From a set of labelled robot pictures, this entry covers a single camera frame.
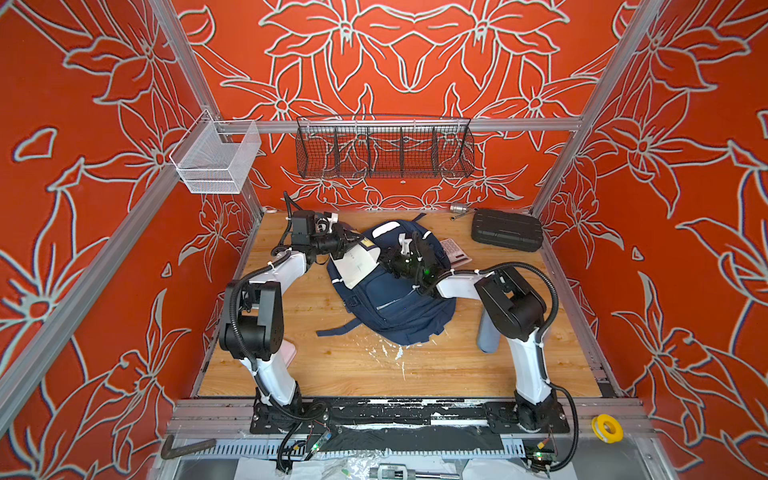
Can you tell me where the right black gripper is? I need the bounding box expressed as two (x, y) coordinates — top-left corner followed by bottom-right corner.
(369, 245), (424, 282)

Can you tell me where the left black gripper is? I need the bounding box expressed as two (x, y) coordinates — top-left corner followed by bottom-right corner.
(309, 225), (362, 260)

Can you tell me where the navy blue student backpack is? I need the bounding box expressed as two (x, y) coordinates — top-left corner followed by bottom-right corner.
(316, 219), (456, 346)

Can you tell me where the purple notebook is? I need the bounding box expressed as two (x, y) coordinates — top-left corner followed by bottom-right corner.
(332, 241), (381, 289)

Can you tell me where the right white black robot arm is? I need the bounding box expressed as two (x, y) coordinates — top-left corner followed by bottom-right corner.
(378, 233), (561, 432)

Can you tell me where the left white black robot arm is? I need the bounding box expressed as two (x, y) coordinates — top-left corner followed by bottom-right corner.
(219, 193), (363, 421)

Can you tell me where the pink calculator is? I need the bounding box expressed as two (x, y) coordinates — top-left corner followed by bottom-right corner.
(440, 239), (472, 268)

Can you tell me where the small silver metal cylinder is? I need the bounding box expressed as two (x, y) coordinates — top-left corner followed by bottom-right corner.
(449, 203), (473, 220)

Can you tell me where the grey pencil pouch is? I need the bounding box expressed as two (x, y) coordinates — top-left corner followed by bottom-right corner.
(476, 310), (501, 354)

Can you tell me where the black plastic tool case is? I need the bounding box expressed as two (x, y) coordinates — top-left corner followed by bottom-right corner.
(470, 209), (543, 252)

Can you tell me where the pink flat case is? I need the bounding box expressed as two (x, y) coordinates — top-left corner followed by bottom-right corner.
(278, 340), (297, 367)

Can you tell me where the yellow tape roll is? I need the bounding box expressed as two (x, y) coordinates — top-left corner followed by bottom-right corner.
(591, 414), (624, 444)

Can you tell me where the dark metal hex key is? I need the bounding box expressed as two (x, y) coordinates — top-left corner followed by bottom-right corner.
(160, 435), (217, 460)

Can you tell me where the black wire wall basket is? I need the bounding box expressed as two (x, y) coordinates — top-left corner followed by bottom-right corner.
(295, 114), (477, 180)

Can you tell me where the white wire mesh basket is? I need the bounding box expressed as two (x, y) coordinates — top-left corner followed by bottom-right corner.
(170, 109), (262, 194)

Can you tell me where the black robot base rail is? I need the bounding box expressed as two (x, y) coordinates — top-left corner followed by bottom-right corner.
(249, 397), (574, 458)

